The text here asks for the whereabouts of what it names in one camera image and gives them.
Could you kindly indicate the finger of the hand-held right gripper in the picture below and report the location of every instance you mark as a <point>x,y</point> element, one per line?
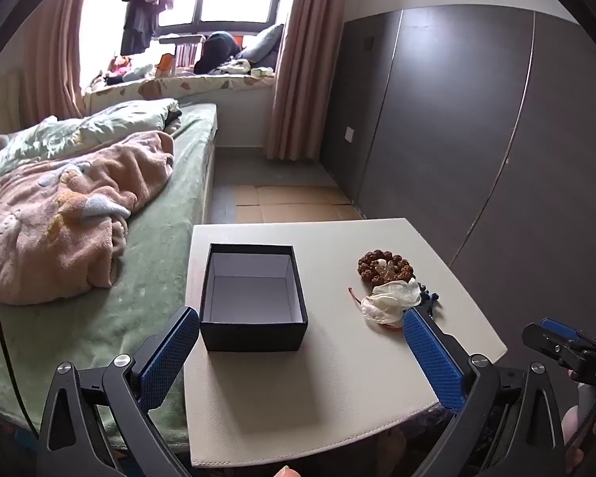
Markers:
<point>561,326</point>

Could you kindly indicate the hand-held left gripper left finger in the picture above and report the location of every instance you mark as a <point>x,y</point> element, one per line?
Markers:
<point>171,353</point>

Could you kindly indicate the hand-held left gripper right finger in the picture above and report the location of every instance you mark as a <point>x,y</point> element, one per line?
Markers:
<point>434,353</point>

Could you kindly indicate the black gift box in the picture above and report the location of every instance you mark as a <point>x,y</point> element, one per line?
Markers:
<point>251,338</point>

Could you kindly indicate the person's right hand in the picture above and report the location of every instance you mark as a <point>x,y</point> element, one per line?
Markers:
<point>570,427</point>

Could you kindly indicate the white plastic bag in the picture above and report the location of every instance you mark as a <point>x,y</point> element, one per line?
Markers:
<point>390,303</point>

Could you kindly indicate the bed with green sheet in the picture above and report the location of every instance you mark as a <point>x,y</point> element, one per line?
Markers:
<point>169,238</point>

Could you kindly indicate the pink fleece blanket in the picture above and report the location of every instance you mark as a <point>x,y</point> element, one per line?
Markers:
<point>54,228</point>

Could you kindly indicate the cardboard floor sheets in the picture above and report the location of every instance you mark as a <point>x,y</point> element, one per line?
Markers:
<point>288,203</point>

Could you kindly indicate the pale green quilt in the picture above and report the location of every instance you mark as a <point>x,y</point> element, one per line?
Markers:
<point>79,129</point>

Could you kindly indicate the dark grey wardrobe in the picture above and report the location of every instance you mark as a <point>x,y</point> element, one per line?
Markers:
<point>452,109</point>

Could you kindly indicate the printed window seat cushion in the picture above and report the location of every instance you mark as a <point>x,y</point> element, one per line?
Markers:
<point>203,82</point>

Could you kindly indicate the pile of toys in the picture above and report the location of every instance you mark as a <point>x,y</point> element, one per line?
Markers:
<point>129,67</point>

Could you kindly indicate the pink curtain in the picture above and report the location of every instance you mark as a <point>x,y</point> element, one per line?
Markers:
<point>54,59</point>
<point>303,84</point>

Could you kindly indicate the dark backpack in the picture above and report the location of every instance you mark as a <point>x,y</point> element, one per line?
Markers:
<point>218,52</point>

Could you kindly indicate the grey pillow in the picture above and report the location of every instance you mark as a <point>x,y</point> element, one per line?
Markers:
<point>263,44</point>

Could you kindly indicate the hanging dark clothes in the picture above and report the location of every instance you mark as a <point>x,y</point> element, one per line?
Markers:
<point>144,10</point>

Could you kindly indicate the white wall socket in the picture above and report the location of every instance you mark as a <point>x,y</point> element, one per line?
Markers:
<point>350,134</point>

